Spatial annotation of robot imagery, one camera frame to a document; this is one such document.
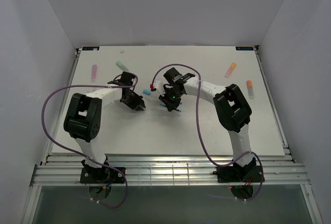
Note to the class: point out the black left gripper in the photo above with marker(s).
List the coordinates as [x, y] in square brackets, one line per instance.
[135, 105]

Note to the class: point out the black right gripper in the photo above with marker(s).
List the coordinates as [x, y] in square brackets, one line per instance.
[170, 105]

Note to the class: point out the light blue highlighter cap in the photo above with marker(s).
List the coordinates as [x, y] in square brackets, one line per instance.
[147, 92]

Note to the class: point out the orange pink highlighter pen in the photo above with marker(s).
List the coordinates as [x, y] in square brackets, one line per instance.
[230, 70]

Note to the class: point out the orange capped marker pen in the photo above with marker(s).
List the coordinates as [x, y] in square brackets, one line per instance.
[250, 89]

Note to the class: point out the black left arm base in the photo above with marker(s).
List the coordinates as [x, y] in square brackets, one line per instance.
[102, 175]

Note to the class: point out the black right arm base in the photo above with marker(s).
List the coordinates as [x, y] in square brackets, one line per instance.
[251, 173]

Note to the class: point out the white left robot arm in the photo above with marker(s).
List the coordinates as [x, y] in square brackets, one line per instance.
[83, 117]

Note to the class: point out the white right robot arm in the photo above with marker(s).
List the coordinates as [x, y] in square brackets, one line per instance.
[232, 108]

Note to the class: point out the green highlighter cap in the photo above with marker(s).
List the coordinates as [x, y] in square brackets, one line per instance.
[121, 66]

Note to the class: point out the blue label sticker right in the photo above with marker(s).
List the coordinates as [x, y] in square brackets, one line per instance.
[244, 48]

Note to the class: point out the blue label sticker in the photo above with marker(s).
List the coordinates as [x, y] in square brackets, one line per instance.
[90, 48]
[244, 48]

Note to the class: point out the blue label sticker left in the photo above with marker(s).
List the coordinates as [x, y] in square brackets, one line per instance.
[90, 48]

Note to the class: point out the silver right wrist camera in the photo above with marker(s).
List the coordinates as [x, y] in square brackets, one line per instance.
[157, 86]

